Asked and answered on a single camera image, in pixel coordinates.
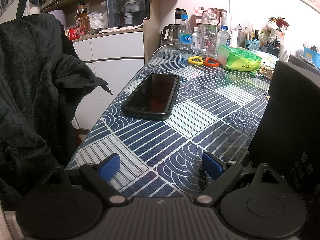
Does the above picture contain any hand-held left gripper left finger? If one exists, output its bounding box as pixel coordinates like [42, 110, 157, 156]
[41, 153, 129, 207]

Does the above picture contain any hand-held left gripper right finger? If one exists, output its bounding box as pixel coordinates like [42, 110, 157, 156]
[194, 151, 285, 206]

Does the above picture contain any brown snack packet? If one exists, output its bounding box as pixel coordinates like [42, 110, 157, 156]
[259, 65, 275, 80]

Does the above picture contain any blue patterned desktop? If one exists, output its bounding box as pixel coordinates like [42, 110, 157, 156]
[65, 45, 278, 205]

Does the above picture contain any black smartphone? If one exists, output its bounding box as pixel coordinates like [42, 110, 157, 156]
[121, 74, 181, 120]

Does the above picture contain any orange carabiner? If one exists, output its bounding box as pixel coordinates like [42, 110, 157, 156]
[204, 57, 220, 67]

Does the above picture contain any yellow carabiner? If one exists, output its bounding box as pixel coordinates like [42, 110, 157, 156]
[188, 56, 205, 66]

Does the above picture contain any green tissue pack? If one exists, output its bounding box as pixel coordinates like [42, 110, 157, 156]
[216, 44, 262, 71]

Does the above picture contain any black fleece garment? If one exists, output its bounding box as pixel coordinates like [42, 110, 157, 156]
[0, 14, 113, 212]

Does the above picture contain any white base cabinet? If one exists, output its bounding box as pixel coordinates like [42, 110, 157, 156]
[71, 27, 145, 130]

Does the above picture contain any blue plastic basket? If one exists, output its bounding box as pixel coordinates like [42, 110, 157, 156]
[245, 39, 268, 53]

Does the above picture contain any blue cap water bottle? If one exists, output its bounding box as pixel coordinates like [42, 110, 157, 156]
[216, 25, 232, 53]

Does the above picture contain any small white bottle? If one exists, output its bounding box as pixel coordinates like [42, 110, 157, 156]
[192, 27, 201, 50]

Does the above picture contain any clear printed drinking bottle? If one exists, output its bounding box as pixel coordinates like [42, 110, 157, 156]
[199, 12, 217, 55]

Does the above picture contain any blue label water bottle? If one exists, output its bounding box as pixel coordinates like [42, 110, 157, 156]
[178, 15, 192, 50]

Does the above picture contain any white cup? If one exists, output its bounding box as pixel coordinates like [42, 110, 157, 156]
[279, 44, 290, 62]

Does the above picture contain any red tin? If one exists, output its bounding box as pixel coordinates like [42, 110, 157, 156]
[68, 27, 80, 40]

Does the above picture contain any white plastic bag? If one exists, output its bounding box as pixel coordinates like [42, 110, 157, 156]
[89, 11, 110, 29]

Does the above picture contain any amber glass bottle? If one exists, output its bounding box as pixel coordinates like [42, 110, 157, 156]
[76, 1, 91, 37]

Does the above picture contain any blue cardboard box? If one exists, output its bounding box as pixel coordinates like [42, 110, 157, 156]
[302, 46, 320, 70]

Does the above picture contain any black lid sports bottle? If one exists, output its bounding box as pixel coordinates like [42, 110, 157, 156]
[174, 8, 187, 27]

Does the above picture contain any pink checked gift bag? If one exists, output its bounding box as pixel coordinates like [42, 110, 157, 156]
[194, 7, 228, 26]

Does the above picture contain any red artificial flower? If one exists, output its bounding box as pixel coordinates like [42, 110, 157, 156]
[268, 16, 290, 32]

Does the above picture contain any purple kitchen appliance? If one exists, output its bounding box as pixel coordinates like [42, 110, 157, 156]
[47, 9, 66, 30]

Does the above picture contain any grey water purifier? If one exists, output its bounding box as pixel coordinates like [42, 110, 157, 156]
[105, 0, 147, 28]

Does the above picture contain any white charging cable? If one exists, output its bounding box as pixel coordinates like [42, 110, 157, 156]
[153, 17, 179, 55]

